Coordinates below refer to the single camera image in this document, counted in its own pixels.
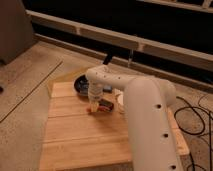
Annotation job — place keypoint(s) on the white window frame rail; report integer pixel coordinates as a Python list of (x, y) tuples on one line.
[(170, 52)]

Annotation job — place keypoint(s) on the grey cabinet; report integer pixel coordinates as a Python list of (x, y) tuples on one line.
[(16, 31)]

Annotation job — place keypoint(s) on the white paper cup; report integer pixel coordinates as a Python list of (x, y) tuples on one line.
[(119, 99)]

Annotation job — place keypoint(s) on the black bowl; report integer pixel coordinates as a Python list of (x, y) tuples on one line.
[(81, 86)]

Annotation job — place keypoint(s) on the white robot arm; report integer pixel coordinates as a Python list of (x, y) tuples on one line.
[(145, 100)]

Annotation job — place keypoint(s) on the small blue grey object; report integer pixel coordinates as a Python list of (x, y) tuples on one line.
[(107, 89)]

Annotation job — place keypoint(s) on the black rectangular block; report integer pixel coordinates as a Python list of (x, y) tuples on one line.
[(105, 105)]

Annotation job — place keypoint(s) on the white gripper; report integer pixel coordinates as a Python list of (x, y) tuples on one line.
[(95, 92)]

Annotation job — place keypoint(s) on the red orange pepper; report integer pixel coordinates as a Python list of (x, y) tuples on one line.
[(90, 110)]

